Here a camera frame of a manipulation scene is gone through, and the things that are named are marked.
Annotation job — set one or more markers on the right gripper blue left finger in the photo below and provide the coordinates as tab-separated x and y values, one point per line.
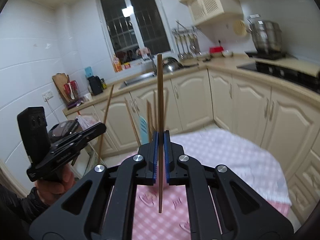
152	157

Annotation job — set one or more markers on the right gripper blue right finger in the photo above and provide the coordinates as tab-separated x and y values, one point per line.
168	156

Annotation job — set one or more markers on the chopstick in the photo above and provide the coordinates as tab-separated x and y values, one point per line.
100	149
149	120
132	123

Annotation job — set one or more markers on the dark chopstick gripper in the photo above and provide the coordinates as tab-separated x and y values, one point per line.
160	129

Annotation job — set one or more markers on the kitchen window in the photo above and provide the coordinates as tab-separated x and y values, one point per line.
133	24

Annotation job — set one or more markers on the left hand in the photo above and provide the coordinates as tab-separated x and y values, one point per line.
49	192

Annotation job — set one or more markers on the black rice cooker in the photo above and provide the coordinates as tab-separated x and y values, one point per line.
63	129

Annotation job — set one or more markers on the light blue spatula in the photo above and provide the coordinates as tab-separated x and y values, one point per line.
143	128

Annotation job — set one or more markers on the pink checkered tablecloth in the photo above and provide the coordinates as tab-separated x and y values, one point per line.
173	222

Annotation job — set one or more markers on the white plastic bag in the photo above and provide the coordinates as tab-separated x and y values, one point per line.
86	121

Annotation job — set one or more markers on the wooden cutting board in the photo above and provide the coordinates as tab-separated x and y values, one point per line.
60	79

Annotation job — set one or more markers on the steel sink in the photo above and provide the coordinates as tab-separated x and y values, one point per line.
137	79

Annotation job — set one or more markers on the steel wok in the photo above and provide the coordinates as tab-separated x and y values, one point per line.
170	64

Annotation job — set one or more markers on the black kettle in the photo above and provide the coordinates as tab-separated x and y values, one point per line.
95	85

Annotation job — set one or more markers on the orange bottle on sill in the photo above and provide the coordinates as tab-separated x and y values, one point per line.
117	64

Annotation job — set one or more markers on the red container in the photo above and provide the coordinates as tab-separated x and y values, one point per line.
214	50

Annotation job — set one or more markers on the faucet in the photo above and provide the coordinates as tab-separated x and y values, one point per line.
146	54

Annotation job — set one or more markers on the hanging utensil rack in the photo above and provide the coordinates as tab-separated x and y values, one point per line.
186	41

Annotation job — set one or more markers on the round bamboo trivet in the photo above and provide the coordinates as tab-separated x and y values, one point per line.
240	28

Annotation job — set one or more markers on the steel stock pot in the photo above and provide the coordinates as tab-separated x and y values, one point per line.
266	35

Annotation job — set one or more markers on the black gas stove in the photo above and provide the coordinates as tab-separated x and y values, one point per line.
286	67

